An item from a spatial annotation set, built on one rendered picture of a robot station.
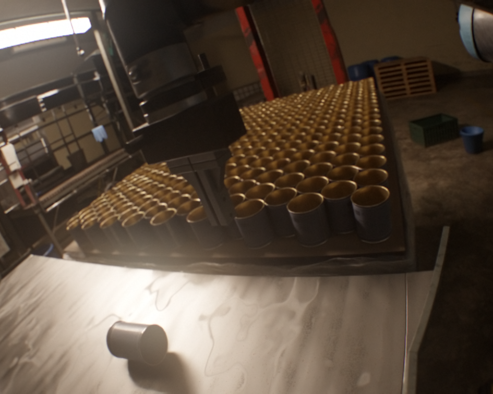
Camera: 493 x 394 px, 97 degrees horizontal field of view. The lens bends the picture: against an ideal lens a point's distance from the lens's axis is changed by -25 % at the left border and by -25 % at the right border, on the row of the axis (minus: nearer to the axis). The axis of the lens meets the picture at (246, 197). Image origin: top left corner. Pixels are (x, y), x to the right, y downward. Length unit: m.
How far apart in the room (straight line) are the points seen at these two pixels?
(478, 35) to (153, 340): 0.69
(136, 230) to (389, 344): 0.64
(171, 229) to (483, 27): 0.72
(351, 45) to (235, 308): 9.15
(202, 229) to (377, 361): 0.43
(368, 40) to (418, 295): 9.12
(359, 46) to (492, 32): 9.02
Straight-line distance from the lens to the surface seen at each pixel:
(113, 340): 0.51
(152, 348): 0.53
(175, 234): 0.72
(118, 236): 0.90
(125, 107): 3.68
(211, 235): 0.64
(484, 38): 0.46
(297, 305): 0.48
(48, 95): 3.62
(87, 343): 0.66
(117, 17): 0.33
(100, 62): 4.19
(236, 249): 0.62
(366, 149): 0.73
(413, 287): 0.47
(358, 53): 9.43
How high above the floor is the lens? 1.42
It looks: 22 degrees down
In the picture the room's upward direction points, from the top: 20 degrees counter-clockwise
